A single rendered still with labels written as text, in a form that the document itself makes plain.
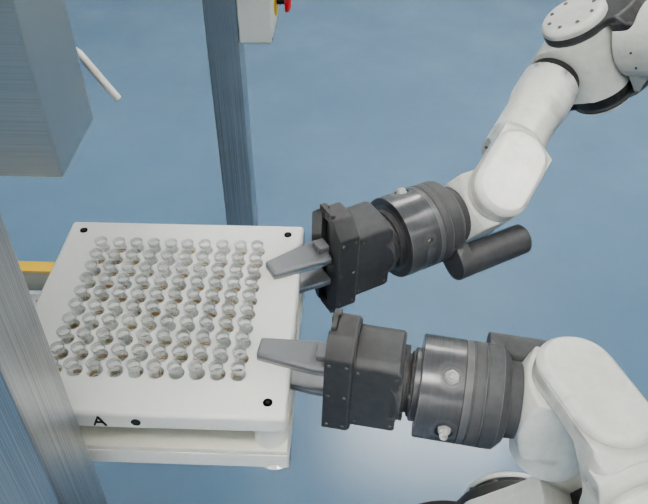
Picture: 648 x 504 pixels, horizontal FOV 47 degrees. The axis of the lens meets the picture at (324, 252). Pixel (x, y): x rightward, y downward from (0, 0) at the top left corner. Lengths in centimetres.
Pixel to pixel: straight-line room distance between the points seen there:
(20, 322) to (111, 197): 209
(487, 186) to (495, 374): 24
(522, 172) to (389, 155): 189
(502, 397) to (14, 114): 47
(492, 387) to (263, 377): 19
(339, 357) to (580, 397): 19
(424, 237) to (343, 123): 213
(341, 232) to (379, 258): 7
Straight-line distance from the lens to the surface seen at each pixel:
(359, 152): 270
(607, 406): 60
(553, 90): 92
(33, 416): 53
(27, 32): 67
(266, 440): 63
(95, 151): 282
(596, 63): 96
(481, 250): 80
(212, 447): 65
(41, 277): 91
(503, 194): 79
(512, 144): 83
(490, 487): 104
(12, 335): 49
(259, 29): 138
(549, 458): 66
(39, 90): 68
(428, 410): 61
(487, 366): 61
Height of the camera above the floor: 150
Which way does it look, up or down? 41 degrees down
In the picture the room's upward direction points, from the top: straight up
